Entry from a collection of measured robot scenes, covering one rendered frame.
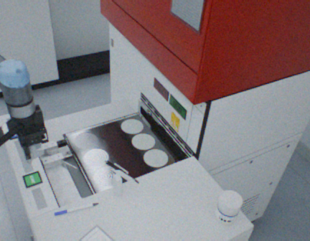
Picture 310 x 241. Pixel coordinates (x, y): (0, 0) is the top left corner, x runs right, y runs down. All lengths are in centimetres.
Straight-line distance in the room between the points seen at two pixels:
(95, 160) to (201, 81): 55
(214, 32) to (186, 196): 55
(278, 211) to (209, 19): 179
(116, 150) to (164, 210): 38
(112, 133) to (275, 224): 140
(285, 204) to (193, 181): 144
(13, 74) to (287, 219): 203
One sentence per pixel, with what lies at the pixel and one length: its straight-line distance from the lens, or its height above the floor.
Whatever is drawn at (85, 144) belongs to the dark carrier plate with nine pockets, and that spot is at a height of 90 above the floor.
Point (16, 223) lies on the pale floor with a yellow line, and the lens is 234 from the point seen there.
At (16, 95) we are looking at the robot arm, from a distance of 96.
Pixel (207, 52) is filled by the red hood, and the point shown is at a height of 142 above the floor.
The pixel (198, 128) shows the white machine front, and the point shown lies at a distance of 122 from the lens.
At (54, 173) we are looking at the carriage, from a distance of 135.
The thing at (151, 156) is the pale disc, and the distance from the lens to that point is 136.
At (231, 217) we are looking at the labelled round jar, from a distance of 110.
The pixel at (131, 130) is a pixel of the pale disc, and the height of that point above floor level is 90.
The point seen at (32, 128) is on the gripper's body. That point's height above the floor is 120.
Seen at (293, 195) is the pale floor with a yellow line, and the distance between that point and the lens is 265.
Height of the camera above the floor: 189
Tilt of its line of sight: 40 degrees down
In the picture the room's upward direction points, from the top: 5 degrees clockwise
